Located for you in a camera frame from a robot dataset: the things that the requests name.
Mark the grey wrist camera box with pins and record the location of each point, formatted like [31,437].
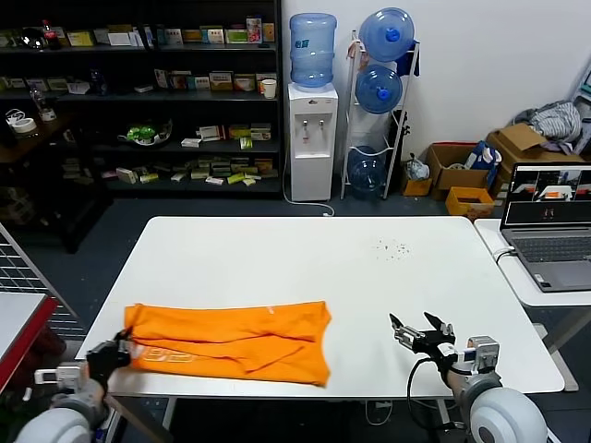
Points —
[71,378]
[482,355]

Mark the green and white carton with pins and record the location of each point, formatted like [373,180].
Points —
[236,36]

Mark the blue and white bag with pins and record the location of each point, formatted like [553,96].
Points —
[482,157]

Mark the orange and white carton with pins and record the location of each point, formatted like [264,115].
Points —
[244,83]

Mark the pink carton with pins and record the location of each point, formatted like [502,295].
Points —
[254,30]

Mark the white work table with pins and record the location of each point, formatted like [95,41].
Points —
[300,267]

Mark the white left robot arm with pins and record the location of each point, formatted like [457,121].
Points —
[64,420]

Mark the grey laptop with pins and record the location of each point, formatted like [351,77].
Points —
[554,258]

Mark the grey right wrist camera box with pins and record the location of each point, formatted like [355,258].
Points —
[482,355]

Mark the grey clothes pile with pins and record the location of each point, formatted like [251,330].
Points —
[556,120]

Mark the white water dispenser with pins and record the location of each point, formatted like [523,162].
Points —
[311,175]

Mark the white power strip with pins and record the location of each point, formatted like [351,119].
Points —
[384,404]

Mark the dark wooden desk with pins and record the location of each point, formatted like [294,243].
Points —
[41,152]

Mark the shiny metal bowl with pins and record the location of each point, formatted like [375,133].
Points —
[31,39]

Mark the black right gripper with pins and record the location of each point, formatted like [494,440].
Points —
[434,348]

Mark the black shelf unit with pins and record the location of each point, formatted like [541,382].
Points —
[138,99]

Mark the orange cardboard box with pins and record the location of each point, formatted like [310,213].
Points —
[468,203]

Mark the large brown cardboard box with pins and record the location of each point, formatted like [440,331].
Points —
[517,138]

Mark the white side table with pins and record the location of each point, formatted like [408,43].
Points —
[512,286]

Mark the blue water jug with label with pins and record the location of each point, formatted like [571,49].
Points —
[313,51]

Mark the small yellow box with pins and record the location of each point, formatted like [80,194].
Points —
[415,187]

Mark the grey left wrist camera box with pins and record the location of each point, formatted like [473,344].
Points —
[71,378]

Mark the dark blue cloth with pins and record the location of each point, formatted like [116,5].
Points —
[408,62]

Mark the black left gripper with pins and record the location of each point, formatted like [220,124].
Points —
[106,360]

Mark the yellow green carton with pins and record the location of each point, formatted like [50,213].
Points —
[220,80]

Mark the open brown cardboard box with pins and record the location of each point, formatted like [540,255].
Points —
[454,177]

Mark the white tape roll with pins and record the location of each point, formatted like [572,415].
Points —
[23,124]

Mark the clear bottle purple contents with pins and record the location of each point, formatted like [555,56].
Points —
[44,106]

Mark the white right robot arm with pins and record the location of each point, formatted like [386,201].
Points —
[503,415]

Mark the bowl of green items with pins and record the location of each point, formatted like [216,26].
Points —
[143,134]

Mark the cola bottle red label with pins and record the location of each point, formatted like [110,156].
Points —
[50,37]

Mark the red-edged white cart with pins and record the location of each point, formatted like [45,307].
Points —
[18,318]

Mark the orange t-shirt with white print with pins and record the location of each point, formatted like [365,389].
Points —
[231,341]

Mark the wide white carton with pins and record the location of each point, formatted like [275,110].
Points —
[122,39]

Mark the white paper cup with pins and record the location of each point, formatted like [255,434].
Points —
[268,88]

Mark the white carton red stripe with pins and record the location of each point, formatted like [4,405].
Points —
[212,133]

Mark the white plastic bag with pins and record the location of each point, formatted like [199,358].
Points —
[416,168]

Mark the dark blue bottle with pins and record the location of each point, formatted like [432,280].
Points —
[98,83]

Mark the flat white carton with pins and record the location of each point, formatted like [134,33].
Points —
[191,142]

